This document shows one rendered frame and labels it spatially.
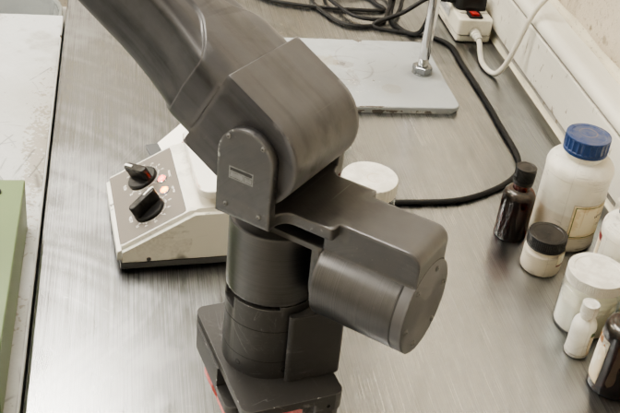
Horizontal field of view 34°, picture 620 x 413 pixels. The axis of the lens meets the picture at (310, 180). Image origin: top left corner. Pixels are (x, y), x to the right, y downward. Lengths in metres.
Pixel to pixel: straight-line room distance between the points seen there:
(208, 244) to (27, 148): 0.29
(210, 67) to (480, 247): 0.62
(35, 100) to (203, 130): 0.76
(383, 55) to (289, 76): 0.91
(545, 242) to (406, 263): 0.53
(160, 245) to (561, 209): 0.42
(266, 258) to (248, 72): 0.11
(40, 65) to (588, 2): 0.72
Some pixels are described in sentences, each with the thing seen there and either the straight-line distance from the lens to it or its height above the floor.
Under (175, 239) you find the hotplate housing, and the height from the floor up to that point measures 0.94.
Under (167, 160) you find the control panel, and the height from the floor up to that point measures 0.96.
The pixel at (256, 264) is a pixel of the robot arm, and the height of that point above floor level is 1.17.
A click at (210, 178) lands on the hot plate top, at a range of 0.98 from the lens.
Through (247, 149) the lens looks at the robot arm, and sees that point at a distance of 0.52.
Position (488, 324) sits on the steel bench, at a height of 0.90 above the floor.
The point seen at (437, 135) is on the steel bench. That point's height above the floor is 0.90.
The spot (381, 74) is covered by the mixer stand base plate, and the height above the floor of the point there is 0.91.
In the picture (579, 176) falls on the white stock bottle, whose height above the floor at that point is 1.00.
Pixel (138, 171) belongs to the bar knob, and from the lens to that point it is 1.03.
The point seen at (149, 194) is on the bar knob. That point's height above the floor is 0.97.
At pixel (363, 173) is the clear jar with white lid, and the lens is 1.03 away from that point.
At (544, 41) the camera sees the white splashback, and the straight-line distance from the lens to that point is 1.40.
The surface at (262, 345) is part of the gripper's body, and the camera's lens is 0.61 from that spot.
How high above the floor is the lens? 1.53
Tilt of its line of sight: 33 degrees down
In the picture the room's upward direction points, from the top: 7 degrees clockwise
